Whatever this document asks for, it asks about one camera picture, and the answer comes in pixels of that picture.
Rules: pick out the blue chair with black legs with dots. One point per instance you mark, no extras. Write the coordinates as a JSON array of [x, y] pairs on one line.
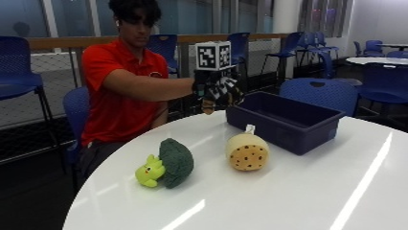
[[19, 73], [287, 48]]

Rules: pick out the white column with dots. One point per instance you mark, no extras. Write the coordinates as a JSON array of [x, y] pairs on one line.
[[287, 16]]

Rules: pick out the white cube with black markers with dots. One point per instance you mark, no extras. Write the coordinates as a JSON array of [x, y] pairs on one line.
[[213, 56]]

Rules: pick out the dark blue plastic bin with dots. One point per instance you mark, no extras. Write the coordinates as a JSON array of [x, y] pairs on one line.
[[284, 123]]

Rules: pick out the the person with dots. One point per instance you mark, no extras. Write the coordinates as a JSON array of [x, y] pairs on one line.
[[114, 105]]

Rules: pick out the green broccoli plush toy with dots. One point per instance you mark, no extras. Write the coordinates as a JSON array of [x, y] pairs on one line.
[[170, 163]]

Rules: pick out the checkered black white plush toy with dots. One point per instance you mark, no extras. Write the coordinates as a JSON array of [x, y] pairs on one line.
[[225, 94]]

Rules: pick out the white round table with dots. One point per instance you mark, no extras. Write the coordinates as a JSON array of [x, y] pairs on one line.
[[392, 45], [376, 60]]

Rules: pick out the tan cookie plush toy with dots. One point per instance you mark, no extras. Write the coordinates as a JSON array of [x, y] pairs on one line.
[[247, 152]]

